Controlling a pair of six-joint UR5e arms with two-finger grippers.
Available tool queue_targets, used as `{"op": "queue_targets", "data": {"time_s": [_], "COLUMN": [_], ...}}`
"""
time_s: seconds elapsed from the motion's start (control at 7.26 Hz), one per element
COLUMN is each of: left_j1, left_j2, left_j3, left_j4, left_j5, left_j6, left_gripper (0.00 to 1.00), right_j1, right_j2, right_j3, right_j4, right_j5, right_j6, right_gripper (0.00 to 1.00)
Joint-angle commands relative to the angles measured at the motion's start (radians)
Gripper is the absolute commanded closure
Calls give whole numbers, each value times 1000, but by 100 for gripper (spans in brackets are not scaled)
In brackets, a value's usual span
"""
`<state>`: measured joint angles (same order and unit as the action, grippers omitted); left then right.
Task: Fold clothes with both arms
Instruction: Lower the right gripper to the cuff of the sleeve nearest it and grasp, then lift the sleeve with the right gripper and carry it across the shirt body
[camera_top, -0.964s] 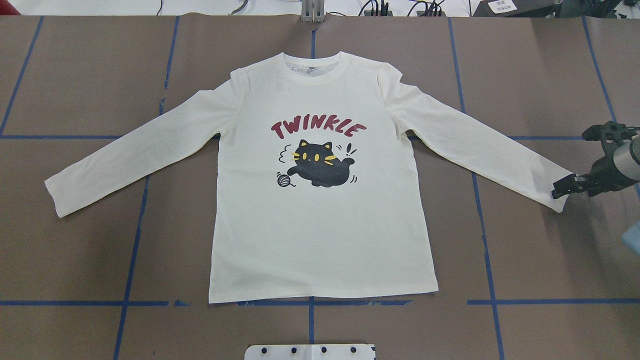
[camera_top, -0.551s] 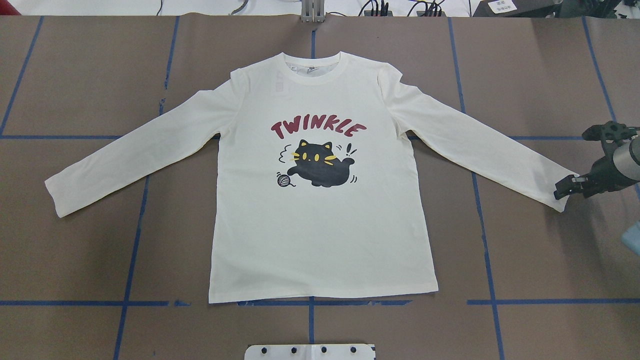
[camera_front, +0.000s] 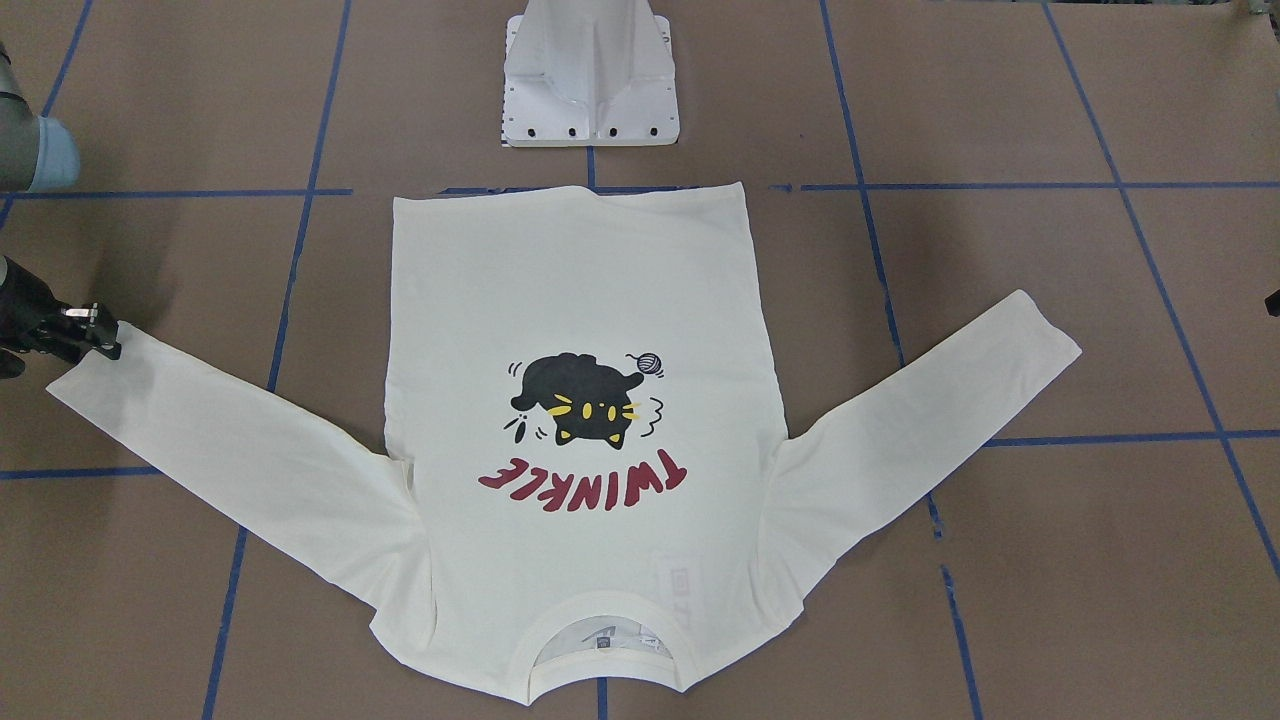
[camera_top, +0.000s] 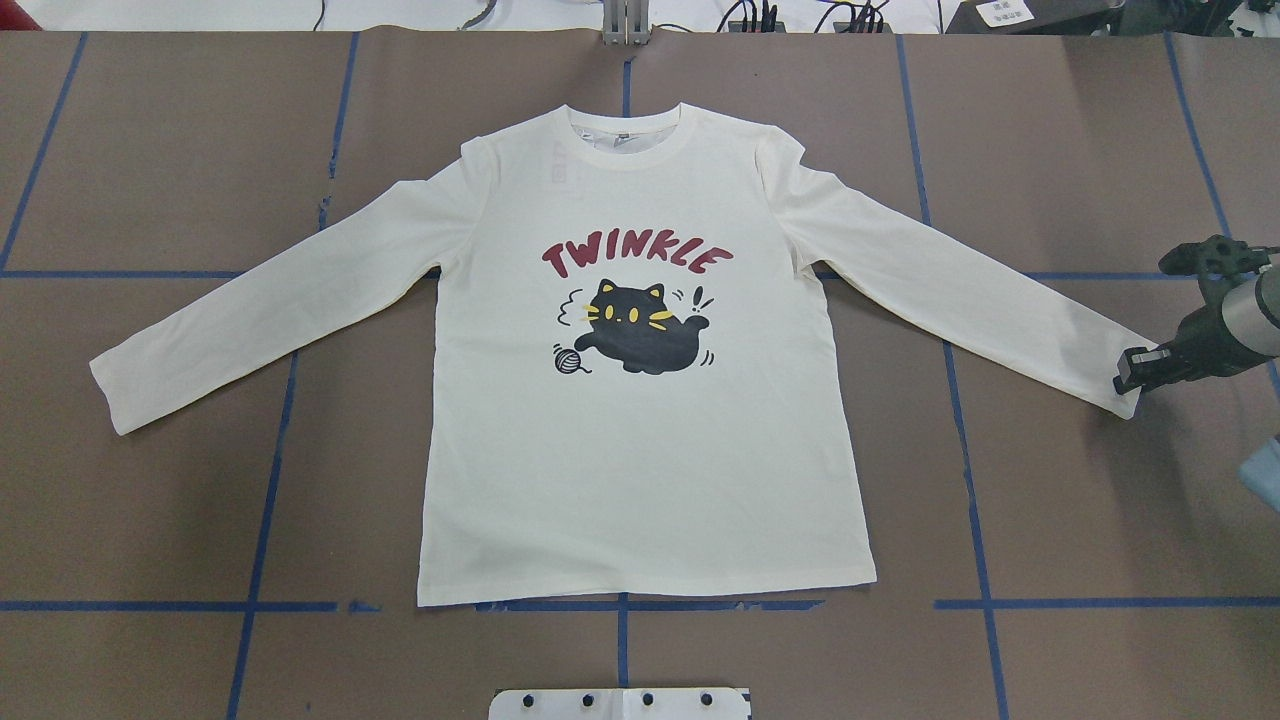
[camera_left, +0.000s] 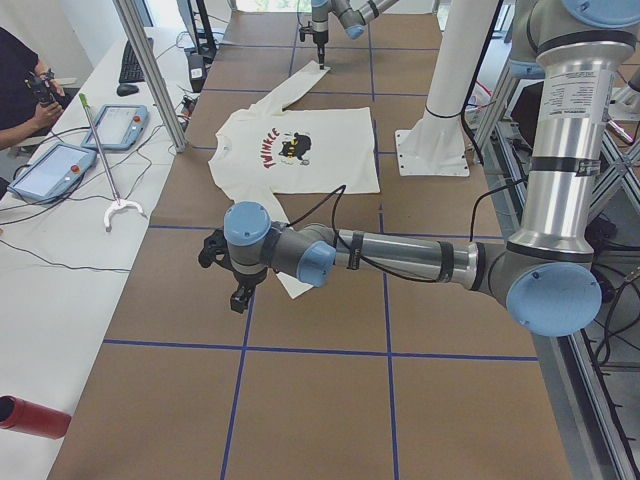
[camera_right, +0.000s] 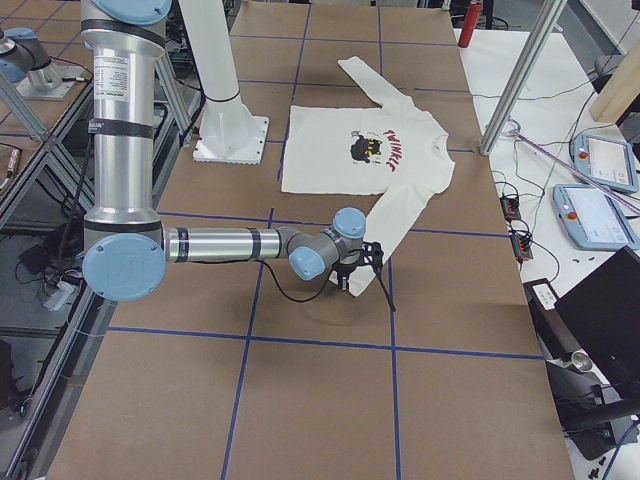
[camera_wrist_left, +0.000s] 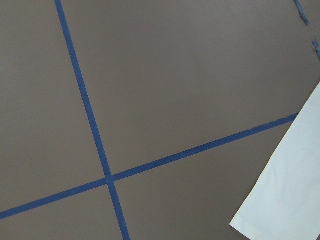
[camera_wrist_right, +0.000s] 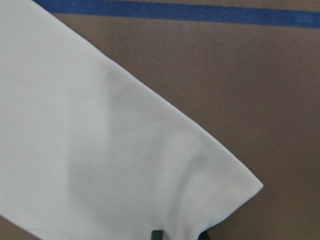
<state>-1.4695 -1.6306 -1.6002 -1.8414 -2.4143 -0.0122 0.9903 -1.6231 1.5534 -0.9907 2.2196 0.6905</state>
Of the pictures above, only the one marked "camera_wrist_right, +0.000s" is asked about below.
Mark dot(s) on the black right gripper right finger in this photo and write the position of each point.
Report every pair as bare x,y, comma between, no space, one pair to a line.
204,236

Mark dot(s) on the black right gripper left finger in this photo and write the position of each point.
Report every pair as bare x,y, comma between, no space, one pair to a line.
157,235

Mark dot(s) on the white long-sleeve cat shirt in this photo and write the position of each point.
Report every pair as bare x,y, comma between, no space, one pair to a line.
88,152

